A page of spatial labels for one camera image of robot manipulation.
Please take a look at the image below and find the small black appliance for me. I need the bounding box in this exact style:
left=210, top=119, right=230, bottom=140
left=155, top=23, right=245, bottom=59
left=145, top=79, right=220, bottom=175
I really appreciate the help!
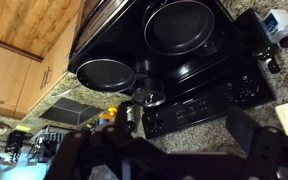
left=4, top=130, right=30, bottom=158

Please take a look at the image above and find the dark olive oil bottle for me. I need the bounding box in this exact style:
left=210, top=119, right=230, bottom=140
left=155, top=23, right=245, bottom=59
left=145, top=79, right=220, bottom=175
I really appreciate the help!
left=235, top=7, right=282, bottom=75

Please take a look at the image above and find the large black frying pan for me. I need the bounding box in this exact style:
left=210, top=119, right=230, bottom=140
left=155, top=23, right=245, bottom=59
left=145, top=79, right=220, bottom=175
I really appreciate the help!
left=143, top=0, right=216, bottom=57

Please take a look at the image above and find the wooden base cabinet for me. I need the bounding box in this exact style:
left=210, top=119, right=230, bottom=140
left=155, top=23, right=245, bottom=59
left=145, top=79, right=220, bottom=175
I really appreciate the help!
left=0, top=14, right=81, bottom=120

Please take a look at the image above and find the black trapezoid tray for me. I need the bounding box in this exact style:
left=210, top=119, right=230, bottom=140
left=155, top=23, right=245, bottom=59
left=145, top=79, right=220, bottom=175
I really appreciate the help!
left=38, top=97, right=104, bottom=126

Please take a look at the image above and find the small black frying pan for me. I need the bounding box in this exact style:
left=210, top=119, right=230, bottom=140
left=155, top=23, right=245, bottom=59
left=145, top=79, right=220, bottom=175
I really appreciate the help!
left=51, top=58, right=137, bottom=98

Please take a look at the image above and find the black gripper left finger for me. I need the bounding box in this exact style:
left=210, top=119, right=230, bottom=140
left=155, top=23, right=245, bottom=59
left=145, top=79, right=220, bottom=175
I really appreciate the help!
left=43, top=101, right=159, bottom=180

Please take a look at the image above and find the metal cabinet handle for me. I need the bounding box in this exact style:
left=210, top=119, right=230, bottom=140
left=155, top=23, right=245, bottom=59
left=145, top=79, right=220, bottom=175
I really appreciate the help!
left=39, top=65, right=54, bottom=91

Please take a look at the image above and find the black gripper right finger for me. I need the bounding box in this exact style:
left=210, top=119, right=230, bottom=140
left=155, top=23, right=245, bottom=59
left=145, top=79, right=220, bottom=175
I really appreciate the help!
left=225, top=105, right=288, bottom=180

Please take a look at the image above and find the yellow sponge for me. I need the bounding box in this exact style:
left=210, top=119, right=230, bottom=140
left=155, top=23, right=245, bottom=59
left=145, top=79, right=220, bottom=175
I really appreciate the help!
left=15, top=124, right=32, bottom=133

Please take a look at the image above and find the white container blue label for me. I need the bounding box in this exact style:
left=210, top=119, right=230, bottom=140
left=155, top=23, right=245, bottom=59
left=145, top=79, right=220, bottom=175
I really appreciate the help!
left=262, top=8, right=288, bottom=49

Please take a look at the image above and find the black electric stove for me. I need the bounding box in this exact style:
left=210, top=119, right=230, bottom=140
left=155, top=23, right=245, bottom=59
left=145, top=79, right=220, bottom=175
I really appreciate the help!
left=67, top=0, right=277, bottom=140

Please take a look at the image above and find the yellow orange bottle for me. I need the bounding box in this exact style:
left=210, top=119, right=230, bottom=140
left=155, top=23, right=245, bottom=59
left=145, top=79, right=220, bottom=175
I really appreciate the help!
left=98, top=106, right=119, bottom=127

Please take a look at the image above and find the wire dish rack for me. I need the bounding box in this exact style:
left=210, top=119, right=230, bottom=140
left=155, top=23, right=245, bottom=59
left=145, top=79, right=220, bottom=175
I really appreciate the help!
left=28, top=125, right=73, bottom=163

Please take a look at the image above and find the white sink basin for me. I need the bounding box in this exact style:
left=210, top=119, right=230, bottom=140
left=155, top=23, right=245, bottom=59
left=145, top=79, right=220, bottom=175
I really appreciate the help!
left=0, top=146, right=49, bottom=180

